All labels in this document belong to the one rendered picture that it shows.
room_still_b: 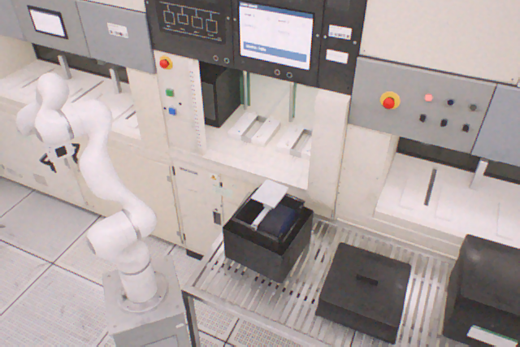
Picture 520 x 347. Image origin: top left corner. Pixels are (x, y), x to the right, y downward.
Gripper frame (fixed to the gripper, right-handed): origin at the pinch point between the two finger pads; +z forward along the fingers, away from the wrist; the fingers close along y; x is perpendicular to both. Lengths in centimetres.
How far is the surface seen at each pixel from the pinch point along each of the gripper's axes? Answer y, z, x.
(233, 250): 36, 18, -72
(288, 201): 62, 5, -75
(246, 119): 91, 11, -11
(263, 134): 89, 11, -27
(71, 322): -24, 101, 2
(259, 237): 42, 7, -80
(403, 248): 95, 25, -112
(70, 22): 30, -44, 38
